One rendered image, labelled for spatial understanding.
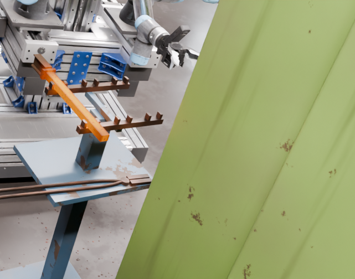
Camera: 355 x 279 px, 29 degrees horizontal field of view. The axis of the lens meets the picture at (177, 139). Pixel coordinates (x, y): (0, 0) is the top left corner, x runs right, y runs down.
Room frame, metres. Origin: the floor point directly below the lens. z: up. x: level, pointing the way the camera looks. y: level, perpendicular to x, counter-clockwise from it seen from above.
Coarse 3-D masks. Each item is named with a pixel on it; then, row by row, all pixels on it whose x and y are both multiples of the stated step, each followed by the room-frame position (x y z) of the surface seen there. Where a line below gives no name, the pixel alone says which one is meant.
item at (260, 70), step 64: (256, 0) 1.61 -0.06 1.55; (320, 0) 1.50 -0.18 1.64; (256, 64) 1.56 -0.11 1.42; (320, 64) 1.45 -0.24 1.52; (192, 128) 1.63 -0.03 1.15; (256, 128) 1.51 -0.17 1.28; (192, 192) 1.58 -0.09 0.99; (256, 192) 1.45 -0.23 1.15; (128, 256) 1.67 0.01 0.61; (192, 256) 1.52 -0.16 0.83
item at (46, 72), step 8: (40, 56) 1.99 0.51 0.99; (32, 64) 1.99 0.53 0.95; (40, 64) 1.97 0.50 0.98; (48, 64) 1.96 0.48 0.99; (40, 72) 1.96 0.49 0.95; (48, 72) 1.93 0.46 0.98; (48, 80) 1.91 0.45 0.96; (56, 80) 1.90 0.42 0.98; (56, 88) 1.88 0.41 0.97; (64, 88) 1.87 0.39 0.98; (64, 96) 1.84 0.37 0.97; (72, 96) 1.84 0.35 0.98; (72, 104) 1.81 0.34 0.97; (80, 104) 1.82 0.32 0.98; (80, 112) 1.78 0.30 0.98; (88, 112) 1.79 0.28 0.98; (88, 120) 1.75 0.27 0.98; (96, 120) 1.76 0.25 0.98; (96, 128) 1.72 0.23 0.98; (104, 128) 1.74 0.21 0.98; (96, 136) 1.71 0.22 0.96; (104, 136) 1.70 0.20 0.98
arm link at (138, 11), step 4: (136, 0) 2.63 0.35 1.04; (140, 0) 2.63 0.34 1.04; (144, 0) 2.63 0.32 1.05; (148, 0) 2.65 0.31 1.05; (136, 4) 2.63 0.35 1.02; (140, 4) 2.63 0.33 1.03; (144, 4) 2.63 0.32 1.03; (148, 4) 2.65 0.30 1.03; (136, 8) 2.63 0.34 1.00; (140, 8) 2.63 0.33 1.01; (144, 8) 2.63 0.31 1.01; (148, 8) 2.64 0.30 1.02; (136, 12) 2.64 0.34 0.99; (140, 12) 2.63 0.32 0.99; (144, 12) 2.63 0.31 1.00; (148, 12) 2.64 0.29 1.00; (152, 12) 2.67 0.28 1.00; (136, 16) 2.64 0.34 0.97; (152, 16) 2.66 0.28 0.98
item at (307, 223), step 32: (352, 32) 1.31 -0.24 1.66; (352, 64) 1.29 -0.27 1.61; (320, 96) 1.31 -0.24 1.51; (352, 96) 1.27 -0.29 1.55; (320, 128) 1.29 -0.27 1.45; (352, 128) 1.24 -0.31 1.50; (288, 160) 1.31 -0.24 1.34; (320, 160) 1.26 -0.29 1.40; (352, 160) 1.22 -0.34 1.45; (288, 192) 1.29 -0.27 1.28; (320, 192) 1.24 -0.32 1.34; (352, 192) 1.20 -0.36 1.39; (256, 224) 1.31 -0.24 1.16; (288, 224) 1.26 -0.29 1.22; (320, 224) 1.22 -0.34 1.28; (352, 224) 1.18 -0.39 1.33; (256, 256) 1.28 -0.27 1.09; (288, 256) 1.24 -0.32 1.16; (320, 256) 1.19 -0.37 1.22; (352, 256) 1.15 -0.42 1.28
